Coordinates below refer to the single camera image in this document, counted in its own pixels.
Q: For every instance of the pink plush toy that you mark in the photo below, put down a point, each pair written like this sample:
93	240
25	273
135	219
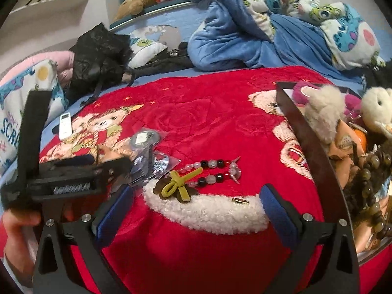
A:
301	96

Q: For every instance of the beige furry plush toy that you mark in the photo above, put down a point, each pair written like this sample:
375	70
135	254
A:
324	110

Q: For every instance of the white plush toy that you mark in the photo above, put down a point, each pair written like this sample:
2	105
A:
378	107

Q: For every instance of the orange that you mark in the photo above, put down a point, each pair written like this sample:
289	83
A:
360	139

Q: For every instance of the red printed blanket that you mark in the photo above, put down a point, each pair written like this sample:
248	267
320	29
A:
214	122

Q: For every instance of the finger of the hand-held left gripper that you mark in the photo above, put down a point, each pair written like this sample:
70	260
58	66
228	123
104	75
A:
76	160
118	165

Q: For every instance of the small cartoon printed pillow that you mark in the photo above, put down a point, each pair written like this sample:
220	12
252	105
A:
147	41

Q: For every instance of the blue cartoon printed quilt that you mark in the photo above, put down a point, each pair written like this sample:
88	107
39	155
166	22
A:
229	36

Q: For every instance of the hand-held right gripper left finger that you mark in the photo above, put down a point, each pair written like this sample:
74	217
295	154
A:
113	217

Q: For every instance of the person's left forearm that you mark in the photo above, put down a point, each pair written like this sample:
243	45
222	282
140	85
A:
21	266

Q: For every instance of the white fluffy hair clip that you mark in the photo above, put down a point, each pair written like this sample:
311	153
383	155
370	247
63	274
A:
214	217

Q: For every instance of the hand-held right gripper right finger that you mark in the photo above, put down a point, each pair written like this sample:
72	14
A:
280	217

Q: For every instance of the metal bed rail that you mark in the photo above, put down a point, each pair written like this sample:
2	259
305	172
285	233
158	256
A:
153	9

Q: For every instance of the person's left hand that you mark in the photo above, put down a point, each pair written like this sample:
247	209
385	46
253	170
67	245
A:
18	229

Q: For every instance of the pink pillow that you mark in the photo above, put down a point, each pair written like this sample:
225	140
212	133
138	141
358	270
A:
58	61

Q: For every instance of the black storage box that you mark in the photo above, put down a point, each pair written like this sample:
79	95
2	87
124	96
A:
306	134

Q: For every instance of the white shelf unit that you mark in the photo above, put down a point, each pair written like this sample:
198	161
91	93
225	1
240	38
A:
52	4

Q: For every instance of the black puffer jacket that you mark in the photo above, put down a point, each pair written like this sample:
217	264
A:
98	55

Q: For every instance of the large cartoon printed pillow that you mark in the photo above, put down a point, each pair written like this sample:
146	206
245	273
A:
46	76

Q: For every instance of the white remote control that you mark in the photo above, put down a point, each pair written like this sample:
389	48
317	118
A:
66	125

